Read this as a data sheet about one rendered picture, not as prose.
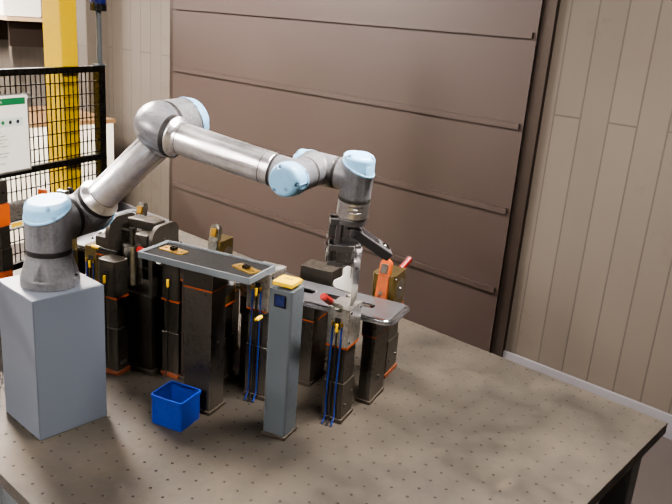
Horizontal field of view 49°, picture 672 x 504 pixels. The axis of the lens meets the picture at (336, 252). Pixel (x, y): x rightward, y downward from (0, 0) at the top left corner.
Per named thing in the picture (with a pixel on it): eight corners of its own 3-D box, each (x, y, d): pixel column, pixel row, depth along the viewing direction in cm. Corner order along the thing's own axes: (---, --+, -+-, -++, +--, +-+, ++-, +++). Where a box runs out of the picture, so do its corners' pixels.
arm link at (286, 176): (114, 97, 167) (304, 160, 152) (144, 94, 176) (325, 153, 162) (109, 146, 171) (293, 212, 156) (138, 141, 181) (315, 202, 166)
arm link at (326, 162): (284, 150, 166) (328, 161, 162) (305, 144, 176) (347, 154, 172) (280, 184, 168) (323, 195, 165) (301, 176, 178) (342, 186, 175)
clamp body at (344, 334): (353, 412, 222) (363, 301, 211) (336, 430, 211) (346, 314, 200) (331, 406, 224) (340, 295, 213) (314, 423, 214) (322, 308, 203)
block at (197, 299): (224, 404, 220) (229, 263, 206) (209, 416, 213) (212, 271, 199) (197, 395, 224) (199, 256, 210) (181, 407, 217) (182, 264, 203)
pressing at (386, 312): (415, 305, 230) (416, 300, 230) (390, 329, 211) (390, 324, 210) (80, 225, 284) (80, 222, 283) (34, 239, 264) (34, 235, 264)
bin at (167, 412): (202, 417, 212) (202, 389, 209) (180, 433, 203) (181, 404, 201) (171, 407, 216) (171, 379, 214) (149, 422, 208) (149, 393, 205)
